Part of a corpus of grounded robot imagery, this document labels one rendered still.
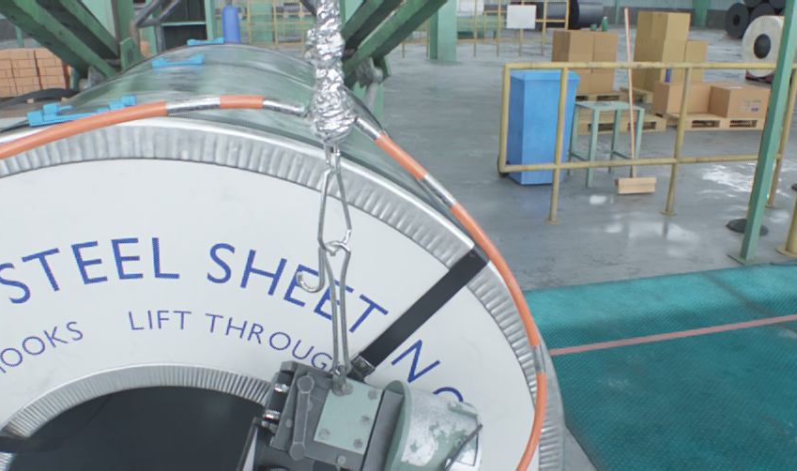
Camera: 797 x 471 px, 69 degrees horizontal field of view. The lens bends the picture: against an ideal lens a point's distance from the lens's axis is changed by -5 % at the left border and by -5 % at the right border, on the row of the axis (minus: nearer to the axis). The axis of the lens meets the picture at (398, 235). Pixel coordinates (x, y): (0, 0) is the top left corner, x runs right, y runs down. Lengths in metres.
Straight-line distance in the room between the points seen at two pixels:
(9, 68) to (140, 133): 11.40
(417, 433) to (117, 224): 0.42
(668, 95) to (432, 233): 7.80
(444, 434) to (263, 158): 0.38
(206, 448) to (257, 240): 0.86
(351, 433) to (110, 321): 0.32
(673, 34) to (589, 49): 1.36
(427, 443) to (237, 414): 0.94
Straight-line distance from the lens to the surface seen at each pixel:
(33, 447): 0.96
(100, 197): 0.75
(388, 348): 0.82
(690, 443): 2.49
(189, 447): 1.53
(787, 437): 2.67
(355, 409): 0.73
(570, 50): 9.60
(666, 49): 10.27
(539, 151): 5.14
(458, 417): 0.77
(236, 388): 0.84
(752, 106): 8.68
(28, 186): 0.77
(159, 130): 0.72
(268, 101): 0.58
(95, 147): 0.74
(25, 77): 12.01
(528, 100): 4.99
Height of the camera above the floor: 1.48
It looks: 21 degrees down
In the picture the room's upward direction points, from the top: straight up
